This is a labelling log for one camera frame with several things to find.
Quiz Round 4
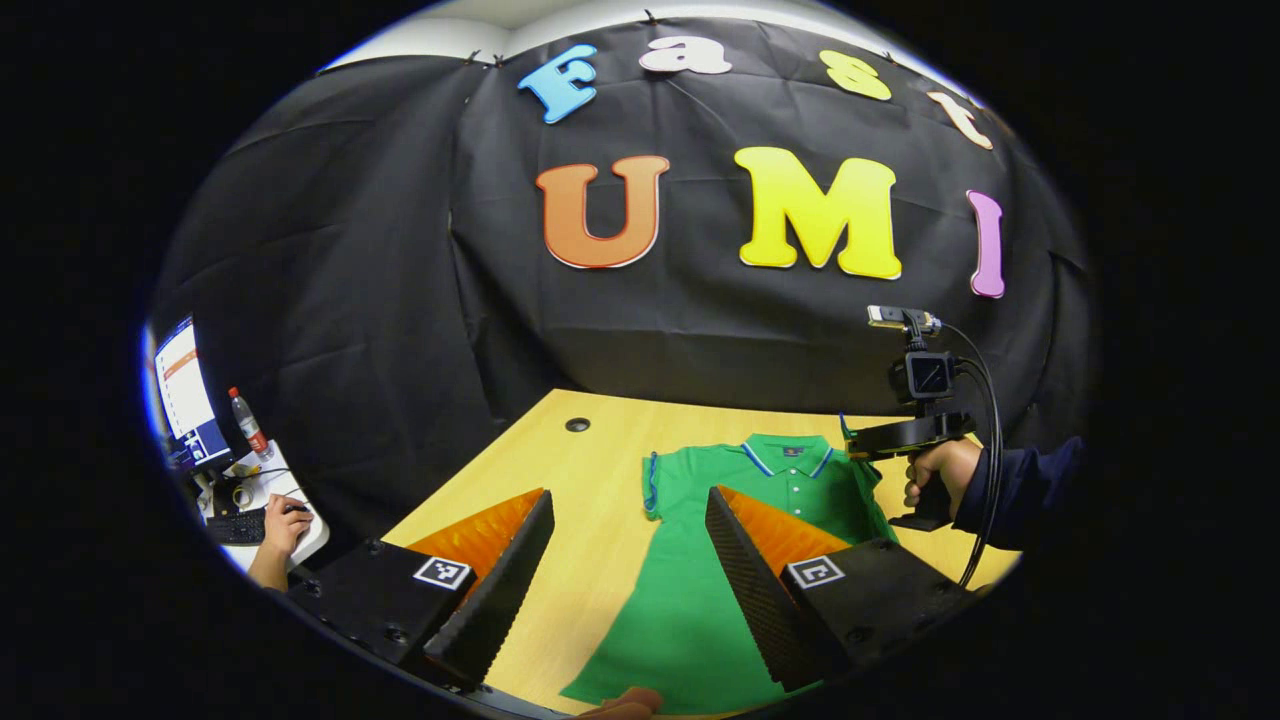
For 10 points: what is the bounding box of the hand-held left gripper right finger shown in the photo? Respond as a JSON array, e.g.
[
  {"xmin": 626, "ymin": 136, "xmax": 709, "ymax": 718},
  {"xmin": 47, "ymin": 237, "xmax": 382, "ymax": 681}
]
[{"xmin": 704, "ymin": 485, "xmax": 977, "ymax": 693}]

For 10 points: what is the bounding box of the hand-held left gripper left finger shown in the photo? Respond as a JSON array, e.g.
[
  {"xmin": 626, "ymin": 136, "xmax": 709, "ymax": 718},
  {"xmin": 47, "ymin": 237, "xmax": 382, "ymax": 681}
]
[{"xmin": 285, "ymin": 488, "xmax": 557, "ymax": 693}]

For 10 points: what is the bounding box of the green T-shirt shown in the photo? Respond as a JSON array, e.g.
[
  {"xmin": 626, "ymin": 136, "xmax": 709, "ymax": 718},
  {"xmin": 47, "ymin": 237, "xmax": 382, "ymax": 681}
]
[{"xmin": 560, "ymin": 432, "xmax": 898, "ymax": 716}]

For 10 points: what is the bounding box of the white desk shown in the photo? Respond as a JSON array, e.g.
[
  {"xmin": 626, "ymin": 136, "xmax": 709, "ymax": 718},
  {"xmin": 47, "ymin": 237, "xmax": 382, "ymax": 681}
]
[{"xmin": 195, "ymin": 440, "xmax": 331, "ymax": 573}]

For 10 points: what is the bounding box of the black keyboard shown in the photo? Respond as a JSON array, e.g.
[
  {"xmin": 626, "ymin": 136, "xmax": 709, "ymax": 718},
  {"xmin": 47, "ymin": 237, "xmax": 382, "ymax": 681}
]
[{"xmin": 205, "ymin": 508, "xmax": 269, "ymax": 546}]

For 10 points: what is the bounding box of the clear bottle with red cap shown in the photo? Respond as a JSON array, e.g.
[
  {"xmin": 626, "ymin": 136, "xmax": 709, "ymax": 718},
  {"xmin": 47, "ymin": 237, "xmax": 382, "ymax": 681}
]
[{"xmin": 228, "ymin": 387, "xmax": 273, "ymax": 459}]

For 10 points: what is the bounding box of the computer monitor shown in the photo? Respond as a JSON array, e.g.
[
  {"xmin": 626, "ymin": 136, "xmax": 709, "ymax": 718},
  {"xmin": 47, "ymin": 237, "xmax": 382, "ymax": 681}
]
[{"xmin": 150, "ymin": 318, "xmax": 234, "ymax": 469}]

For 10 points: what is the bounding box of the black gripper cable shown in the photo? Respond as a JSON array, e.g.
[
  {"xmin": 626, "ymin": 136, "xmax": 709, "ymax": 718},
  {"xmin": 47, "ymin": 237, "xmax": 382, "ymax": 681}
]
[{"xmin": 935, "ymin": 322, "xmax": 1007, "ymax": 589}]

